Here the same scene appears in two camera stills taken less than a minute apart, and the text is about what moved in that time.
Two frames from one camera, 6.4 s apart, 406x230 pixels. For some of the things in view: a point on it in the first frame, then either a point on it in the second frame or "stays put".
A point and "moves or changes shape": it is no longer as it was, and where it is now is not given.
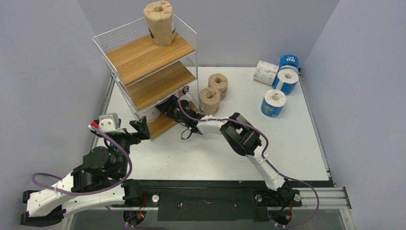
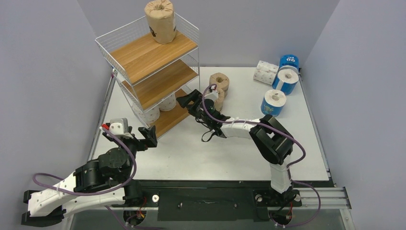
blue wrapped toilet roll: x=274 y=101 stays put
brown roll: x=219 y=81 stays put
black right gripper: x=171 y=108 -> x=197 y=108
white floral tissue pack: x=265 y=73 stays put
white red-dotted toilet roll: x=152 y=114 moves or changes shape
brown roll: x=161 y=22 stays put
